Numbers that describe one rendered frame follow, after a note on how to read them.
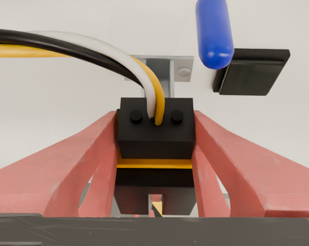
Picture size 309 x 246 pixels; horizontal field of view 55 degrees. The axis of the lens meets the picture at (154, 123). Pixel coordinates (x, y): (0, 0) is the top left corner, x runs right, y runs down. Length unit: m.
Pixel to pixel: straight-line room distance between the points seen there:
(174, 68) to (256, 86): 0.06
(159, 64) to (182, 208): 0.09
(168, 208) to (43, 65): 0.12
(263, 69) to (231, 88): 0.02
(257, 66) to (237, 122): 0.09
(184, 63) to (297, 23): 0.07
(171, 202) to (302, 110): 0.15
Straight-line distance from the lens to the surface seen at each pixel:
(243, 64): 0.19
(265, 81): 0.21
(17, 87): 0.24
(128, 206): 0.17
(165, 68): 0.20
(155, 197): 0.16
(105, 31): 0.18
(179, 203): 0.16
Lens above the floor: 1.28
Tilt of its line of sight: 78 degrees down
